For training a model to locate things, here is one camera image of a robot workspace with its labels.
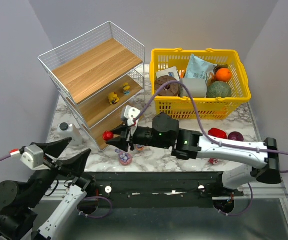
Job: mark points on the white plastic bottle black cap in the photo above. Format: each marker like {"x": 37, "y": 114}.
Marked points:
{"x": 68, "y": 130}

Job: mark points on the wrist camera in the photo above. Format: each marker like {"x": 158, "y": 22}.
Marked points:
{"x": 128, "y": 115}
{"x": 31, "y": 156}

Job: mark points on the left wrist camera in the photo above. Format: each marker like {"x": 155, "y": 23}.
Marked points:
{"x": 31, "y": 156}

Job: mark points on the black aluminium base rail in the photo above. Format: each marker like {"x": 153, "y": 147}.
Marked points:
{"x": 156, "y": 190}

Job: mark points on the white wire wooden shelf rack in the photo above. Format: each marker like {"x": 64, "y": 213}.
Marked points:
{"x": 86, "y": 69}

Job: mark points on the yellow blue minion toy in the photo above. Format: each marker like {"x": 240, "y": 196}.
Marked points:
{"x": 126, "y": 88}

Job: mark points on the purple red onion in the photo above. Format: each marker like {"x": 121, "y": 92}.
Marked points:
{"x": 235, "y": 136}

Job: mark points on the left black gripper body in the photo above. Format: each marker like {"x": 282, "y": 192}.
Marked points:
{"x": 59, "y": 166}

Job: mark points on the red bell pepper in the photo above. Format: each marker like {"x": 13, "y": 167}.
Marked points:
{"x": 215, "y": 132}

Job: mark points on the light blue snack bag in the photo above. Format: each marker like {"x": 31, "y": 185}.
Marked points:
{"x": 197, "y": 68}

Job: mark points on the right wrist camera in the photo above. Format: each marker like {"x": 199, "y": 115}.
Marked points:
{"x": 128, "y": 115}

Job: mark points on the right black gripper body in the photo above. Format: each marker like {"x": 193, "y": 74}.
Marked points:
{"x": 127, "y": 136}

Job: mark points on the red strawberry toy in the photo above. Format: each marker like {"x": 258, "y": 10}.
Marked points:
{"x": 107, "y": 135}

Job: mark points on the small purple bunny toy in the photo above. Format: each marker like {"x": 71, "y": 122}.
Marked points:
{"x": 139, "y": 147}

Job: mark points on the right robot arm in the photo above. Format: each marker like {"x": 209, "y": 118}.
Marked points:
{"x": 257, "y": 165}

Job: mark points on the green melon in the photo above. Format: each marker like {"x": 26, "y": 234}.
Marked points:
{"x": 219, "y": 89}

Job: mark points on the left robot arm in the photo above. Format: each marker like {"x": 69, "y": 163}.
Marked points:
{"x": 18, "y": 199}

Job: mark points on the white tissue packet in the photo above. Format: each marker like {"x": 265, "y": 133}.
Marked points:
{"x": 171, "y": 72}

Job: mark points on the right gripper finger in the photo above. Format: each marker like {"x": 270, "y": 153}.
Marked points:
{"x": 120, "y": 130}
{"x": 118, "y": 142}

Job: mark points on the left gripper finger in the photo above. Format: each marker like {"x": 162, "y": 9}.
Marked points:
{"x": 54, "y": 149}
{"x": 75, "y": 164}

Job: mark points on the pink red figure toy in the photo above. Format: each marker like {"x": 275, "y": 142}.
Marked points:
{"x": 213, "y": 161}

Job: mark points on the orange fruit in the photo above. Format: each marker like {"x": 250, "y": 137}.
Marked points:
{"x": 223, "y": 75}

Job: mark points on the purple bunny toy pink base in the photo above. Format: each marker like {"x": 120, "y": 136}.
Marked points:
{"x": 123, "y": 157}

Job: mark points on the yellow duck toy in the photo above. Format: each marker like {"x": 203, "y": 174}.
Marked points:
{"x": 113, "y": 98}

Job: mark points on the brown chocolate donut cake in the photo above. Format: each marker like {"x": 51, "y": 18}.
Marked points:
{"x": 170, "y": 90}

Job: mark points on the yellow plastic shopping basket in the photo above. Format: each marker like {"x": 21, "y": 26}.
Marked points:
{"x": 181, "y": 108}

